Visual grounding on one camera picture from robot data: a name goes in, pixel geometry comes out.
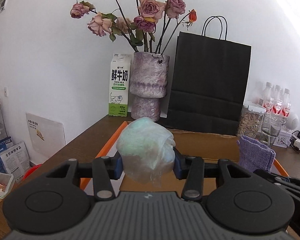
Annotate purple knitted cloth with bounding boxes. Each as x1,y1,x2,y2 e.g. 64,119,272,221
237,135,276,172

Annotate translucent plastic wrap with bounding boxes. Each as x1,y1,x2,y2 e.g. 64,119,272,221
116,117,175,187

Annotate red orange cardboard box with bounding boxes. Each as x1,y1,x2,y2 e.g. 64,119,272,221
80,121,289,196

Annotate white round speaker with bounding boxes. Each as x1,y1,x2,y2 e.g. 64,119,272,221
286,112,299,130

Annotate blue white boxes on floor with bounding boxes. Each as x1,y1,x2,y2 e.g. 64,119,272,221
0,137,30,183

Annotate clear glass cup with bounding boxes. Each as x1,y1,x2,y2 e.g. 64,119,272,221
259,113,286,148

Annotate clear jar of seeds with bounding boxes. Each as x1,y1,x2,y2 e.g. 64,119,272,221
237,101,266,138

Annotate water bottle red label right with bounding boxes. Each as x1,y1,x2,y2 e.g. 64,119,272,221
281,88,292,118

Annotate water bottle red label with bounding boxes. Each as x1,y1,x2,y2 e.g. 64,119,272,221
281,88,292,118
272,85,282,115
262,82,274,113

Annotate water bottle red label middle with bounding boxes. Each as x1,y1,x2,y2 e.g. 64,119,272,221
272,85,282,115

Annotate water bottle red label left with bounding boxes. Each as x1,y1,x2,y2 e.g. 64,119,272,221
262,82,274,113

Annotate black paper shopping bag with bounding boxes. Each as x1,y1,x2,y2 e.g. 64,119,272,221
164,16,251,135

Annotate purple ceramic vase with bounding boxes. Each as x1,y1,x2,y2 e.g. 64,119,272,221
129,52,170,121

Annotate white green milk carton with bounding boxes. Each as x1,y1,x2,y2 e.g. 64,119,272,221
108,53,132,117

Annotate dried pink rose bouquet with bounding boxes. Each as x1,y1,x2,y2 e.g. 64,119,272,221
70,0,197,54

